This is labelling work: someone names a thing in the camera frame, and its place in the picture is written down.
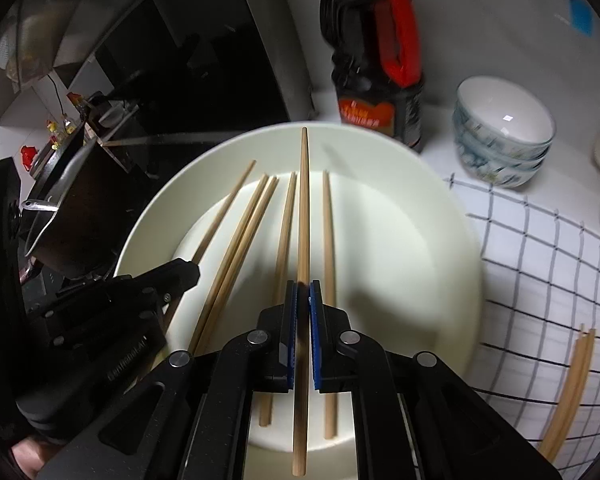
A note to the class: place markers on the brown saucepan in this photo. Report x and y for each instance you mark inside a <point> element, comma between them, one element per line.
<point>90,220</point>

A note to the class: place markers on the wooden chopstick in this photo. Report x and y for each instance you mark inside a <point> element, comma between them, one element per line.
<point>225,210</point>
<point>304,210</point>
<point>242,260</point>
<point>228,260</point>
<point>286,235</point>

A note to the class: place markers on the white checked cloth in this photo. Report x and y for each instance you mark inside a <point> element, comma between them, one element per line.
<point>530,285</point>

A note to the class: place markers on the floral ceramic bowl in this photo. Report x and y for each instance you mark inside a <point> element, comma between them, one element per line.
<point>500,110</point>
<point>532,156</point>
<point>495,177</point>

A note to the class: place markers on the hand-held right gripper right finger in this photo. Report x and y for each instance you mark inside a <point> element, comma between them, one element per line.
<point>316,330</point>

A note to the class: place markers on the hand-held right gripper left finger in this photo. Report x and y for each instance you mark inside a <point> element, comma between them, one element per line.
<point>291,330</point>

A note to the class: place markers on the person's left hand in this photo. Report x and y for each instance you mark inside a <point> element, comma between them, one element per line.
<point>27,457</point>

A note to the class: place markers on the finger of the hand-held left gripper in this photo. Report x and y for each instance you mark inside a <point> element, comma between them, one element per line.
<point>145,285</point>

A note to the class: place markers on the dark soy sauce bottle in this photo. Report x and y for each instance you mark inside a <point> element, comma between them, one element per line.
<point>360,35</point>

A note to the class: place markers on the white round tray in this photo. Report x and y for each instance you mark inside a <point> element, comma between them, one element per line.
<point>390,260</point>

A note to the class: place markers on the pile of wooden chopsticks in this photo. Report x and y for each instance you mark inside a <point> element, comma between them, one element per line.
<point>572,385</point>

